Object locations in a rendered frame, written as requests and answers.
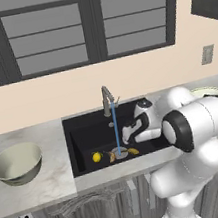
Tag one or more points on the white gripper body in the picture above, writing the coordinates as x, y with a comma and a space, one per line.
128, 134

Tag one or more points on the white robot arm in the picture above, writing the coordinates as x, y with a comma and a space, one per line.
197, 159

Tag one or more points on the yellow lemon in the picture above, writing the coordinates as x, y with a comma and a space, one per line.
96, 157

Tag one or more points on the grey metal sink faucet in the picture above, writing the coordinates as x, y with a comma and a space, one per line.
106, 101

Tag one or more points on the black kitchen sink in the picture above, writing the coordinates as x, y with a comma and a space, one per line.
86, 142

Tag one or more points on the grey-green bowl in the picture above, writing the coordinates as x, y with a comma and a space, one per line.
17, 163

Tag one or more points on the blue water stream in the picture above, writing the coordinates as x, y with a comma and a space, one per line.
116, 130

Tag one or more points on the brown spotted yellow banana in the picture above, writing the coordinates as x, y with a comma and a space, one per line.
112, 156
132, 150

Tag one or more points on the dark framed window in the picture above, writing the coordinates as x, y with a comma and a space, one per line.
65, 24

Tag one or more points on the grey wall outlet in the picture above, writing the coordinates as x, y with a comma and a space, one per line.
207, 54

